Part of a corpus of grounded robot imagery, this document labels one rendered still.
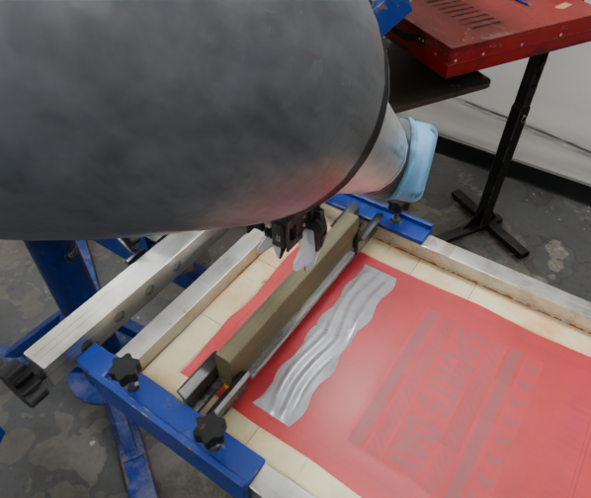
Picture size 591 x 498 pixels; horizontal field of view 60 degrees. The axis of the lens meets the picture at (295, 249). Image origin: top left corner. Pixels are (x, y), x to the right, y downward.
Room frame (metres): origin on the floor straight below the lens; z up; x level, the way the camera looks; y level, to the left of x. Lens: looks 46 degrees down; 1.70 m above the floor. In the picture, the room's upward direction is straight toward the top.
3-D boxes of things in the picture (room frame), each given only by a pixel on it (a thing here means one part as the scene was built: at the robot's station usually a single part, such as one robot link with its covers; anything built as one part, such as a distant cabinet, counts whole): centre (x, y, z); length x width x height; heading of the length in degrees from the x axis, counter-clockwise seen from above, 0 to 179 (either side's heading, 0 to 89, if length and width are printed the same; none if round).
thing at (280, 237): (0.54, 0.02, 1.25); 0.09 x 0.08 x 0.12; 147
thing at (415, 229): (0.81, -0.13, 0.98); 0.30 x 0.05 x 0.07; 56
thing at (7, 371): (0.40, 0.40, 1.02); 0.07 x 0.06 x 0.07; 56
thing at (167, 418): (0.35, 0.18, 0.98); 0.30 x 0.05 x 0.07; 56
